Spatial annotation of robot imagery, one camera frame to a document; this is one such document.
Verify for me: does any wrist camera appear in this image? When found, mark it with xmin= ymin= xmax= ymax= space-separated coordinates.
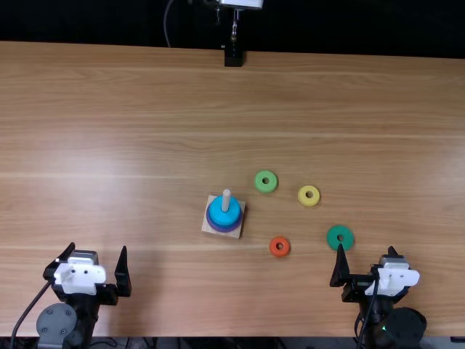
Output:
xmin=53 ymin=256 xmax=108 ymax=296
xmin=364 ymin=266 xmax=421 ymax=297

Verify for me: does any light blue ring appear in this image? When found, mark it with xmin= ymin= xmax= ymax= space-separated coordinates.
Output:
xmin=207 ymin=195 xmax=241 ymax=226

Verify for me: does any grey cable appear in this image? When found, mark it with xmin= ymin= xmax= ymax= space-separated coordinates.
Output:
xmin=163 ymin=0 xmax=174 ymax=48

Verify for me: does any dark green ring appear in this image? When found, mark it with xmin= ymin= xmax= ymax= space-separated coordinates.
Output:
xmin=325 ymin=225 xmax=355 ymax=252

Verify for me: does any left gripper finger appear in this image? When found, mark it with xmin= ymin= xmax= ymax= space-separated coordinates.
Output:
xmin=42 ymin=241 xmax=76 ymax=281
xmin=113 ymin=245 xmax=132 ymax=297

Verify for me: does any light green ring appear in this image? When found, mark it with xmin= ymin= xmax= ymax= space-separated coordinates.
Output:
xmin=253 ymin=169 xmax=279 ymax=194

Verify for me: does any orange ring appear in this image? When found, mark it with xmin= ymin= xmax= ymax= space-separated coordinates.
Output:
xmin=268 ymin=236 xmax=291 ymax=258

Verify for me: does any dark blue ring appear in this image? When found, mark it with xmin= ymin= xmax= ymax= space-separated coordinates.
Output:
xmin=206 ymin=201 xmax=243 ymax=230

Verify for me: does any purple ring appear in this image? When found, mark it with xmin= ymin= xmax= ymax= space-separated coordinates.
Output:
xmin=205 ymin=206 xmax=243 ymax=234

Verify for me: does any black clamp stand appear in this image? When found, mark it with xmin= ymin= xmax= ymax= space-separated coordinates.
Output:
xmin=216 ymin=7 xmax=248 ymax=68

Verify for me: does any wooden peg base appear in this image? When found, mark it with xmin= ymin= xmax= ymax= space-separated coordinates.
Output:
xmin=201 ymin=188 xmax=247 ymax=240

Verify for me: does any black cable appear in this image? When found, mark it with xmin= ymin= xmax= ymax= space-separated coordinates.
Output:
xmin=9 ymin=279 xmax=52 ymax=349
xmin=354 ymin=270 xmax=381 ymax=349

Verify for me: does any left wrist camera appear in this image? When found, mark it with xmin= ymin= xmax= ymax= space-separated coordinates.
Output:
xmin=53 ymin=256 xmax=108 ymax=296

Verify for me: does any yellow ring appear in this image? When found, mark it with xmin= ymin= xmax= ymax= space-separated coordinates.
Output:
xmin=296 ymin=185 xmax=321 ymax=208

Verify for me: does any white mounted device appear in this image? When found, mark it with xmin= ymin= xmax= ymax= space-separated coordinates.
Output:
xmin=217 ymin=0 xmax=264 ymax=11

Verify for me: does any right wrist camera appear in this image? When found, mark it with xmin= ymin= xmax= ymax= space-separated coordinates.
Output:
xmin=364 ymin=266 xmax=421 ymax=297

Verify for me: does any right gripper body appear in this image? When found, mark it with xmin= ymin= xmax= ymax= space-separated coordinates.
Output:
xmin=340 ymin=254 xmax=419 ymax=303

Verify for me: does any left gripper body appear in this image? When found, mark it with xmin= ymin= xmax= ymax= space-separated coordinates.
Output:
xmin=50 ymin=249 xmax=119 ymax=308

